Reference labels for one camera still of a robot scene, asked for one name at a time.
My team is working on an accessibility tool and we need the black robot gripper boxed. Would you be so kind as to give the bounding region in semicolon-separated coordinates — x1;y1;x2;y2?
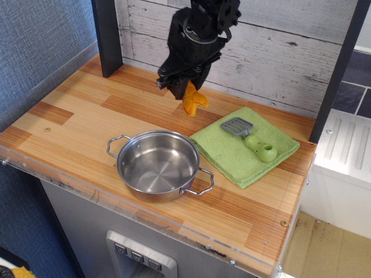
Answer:
157;7;223;100

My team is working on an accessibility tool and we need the orange plush fish toy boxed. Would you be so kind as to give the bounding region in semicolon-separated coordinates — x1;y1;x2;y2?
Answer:
182;81;209;117

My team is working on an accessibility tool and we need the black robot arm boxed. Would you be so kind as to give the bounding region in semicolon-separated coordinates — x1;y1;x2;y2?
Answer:
157;1;241;100

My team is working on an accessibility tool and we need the green folded towel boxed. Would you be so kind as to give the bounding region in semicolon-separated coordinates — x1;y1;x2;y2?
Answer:
190;107;300;189

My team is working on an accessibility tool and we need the stainless steel pot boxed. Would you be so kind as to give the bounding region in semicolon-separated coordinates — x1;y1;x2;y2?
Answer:
107;130;214;203

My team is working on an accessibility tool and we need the green grey toy spatula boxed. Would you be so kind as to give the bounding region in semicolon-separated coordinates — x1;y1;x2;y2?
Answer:
220;117;278;163

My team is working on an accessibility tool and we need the white ridged side cabinet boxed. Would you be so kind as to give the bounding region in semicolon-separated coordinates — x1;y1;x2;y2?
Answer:
301;109;370;237

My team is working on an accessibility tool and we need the silver dispenser button panel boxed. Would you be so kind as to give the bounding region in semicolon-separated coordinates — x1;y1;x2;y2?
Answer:
106;230;178;277

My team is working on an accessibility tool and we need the clear acrylic table guard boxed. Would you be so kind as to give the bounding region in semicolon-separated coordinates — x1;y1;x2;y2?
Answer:
1;142;316;277

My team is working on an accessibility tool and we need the yellow black object bottom left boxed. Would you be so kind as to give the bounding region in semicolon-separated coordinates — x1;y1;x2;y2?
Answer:
1;247;36;278

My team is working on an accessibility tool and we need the dark left shelf post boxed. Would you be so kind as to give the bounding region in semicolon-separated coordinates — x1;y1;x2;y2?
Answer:
91;0;123;78

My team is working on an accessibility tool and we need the dark shelf post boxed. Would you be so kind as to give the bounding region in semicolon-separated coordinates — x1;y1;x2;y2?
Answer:
309;0;370;144
91;0;123;78

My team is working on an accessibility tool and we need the dark right shelf post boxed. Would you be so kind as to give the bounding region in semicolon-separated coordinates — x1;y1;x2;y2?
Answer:
309;0;370;144

